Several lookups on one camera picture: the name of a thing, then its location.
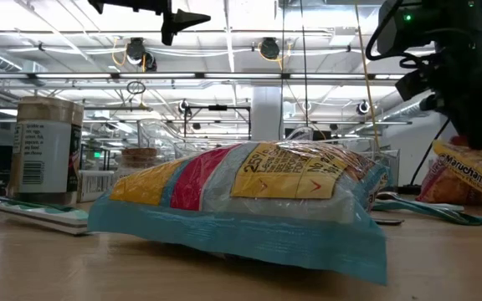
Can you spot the white building column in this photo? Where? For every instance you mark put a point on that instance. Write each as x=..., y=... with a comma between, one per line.
x=266, y=113

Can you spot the long ceiling light rail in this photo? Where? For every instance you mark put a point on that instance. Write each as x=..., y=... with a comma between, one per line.
x=73, y=76

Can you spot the long silver ventilation duct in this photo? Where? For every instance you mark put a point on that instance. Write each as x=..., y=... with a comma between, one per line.
x=404, y=110

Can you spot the plain silver spoon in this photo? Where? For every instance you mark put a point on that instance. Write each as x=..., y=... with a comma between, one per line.
x=425, y=205

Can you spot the small black ceiling reel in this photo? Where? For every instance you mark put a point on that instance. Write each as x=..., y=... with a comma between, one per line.
x=183, y=106
x=363, y=107

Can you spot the blue-edged Maruchan ramen pack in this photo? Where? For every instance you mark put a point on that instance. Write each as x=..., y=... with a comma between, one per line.
x=241, y=234

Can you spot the black metal frame stand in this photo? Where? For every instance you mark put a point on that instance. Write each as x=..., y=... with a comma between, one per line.
x=218, y=107

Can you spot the tan-lid white-label jar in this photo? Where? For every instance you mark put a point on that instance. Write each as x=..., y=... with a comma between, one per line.
x=44, y=154

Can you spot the grey-lid barcode spice bottle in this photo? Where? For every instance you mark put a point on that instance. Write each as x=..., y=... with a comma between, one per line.
x=94, y=186

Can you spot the clear plastic bin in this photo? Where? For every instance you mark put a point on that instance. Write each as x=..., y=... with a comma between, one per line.
x=389, y=167
x=153, y=134

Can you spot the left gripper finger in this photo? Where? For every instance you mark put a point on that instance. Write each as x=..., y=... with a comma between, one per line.
x=182, y=20

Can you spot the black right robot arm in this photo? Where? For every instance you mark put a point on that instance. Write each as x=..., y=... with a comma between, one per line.
x=412, y=29

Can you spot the green lit sign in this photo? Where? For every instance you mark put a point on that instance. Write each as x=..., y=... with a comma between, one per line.
x=97, y=154

